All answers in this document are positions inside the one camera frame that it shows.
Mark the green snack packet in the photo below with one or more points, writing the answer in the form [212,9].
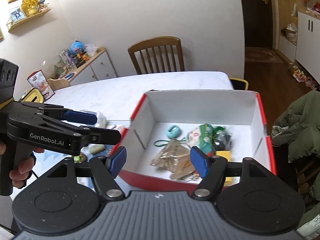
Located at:
[202,137]

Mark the white tall cabinet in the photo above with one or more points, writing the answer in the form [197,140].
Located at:
[306,49]

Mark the white navy tissue pack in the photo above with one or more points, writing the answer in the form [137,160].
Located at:
[101,119]

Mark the yellow small box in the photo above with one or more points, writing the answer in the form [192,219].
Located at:
[225,164]

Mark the row of shoes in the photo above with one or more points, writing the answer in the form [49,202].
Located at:
[302,76]

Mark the black beads plastic bag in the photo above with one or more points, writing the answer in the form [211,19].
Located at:
[222,140]

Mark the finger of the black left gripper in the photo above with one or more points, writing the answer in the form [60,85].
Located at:
[103,136]

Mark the green jacket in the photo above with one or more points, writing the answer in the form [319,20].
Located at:
[295,141]

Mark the pale green stone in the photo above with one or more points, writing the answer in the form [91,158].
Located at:
[95,149]

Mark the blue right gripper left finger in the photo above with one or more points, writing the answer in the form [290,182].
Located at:
[116,161]

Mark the teal pencil sharpener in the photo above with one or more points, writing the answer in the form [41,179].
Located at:
[173,132]

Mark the brown wooden chair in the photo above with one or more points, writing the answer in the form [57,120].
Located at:
[157,55]

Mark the left hand with black glove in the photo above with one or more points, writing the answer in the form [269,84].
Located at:
[21,174]

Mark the brown foil snack packet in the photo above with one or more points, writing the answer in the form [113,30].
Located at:
[173,157]

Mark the red white cardboard box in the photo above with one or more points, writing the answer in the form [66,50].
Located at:
[166,124]

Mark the white wooden sideboard cabinet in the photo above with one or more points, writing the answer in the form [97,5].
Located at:
[98,67]

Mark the green small clip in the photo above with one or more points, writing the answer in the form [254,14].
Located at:
[77,159]

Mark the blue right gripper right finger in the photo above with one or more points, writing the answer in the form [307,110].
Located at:
[199,161]

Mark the wooden wall shelf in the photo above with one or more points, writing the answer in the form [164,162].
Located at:
[13,25]

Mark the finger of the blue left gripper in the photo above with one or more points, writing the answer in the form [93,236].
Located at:
[79,117]

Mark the red white snack bag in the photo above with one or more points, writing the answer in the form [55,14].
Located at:
[38,80]

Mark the blue globe toy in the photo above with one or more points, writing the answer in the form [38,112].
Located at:
[76,48]

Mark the yellow ornament on shelf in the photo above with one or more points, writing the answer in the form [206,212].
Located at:
[30,7]

